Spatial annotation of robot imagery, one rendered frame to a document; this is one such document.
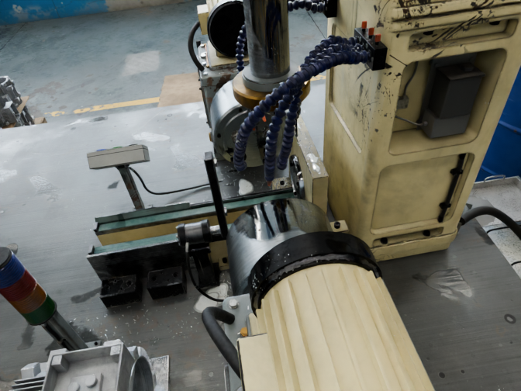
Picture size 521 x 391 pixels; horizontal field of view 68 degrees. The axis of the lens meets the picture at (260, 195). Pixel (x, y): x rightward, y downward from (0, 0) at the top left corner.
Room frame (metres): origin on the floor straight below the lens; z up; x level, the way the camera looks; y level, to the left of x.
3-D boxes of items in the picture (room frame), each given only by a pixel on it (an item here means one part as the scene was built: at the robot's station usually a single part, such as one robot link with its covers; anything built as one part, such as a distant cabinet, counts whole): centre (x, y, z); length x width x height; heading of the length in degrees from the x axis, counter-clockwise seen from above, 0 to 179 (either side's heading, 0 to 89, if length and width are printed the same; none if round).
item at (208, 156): (0.67, 0.10, 1.12); 0.04 x 0.03 x 0.26; 95
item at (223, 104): (1.17, 0.01, 1.04); 0.37 x 0.25 x 0.25; 5
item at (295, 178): (0.82, -0.11, 1.02); 0.15 x 0.02 x 0.15; 5
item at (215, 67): (1.41, 0.03, 0.99); 0.35 x 0.31 x 0.37; 5
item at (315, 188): (0.83, -0.17, 0.97); 0.30 x 0.11 x 0.34; 5
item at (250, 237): (0.49, -0.04, 1.04); 0.41 x 0.25 x 0.25; 5
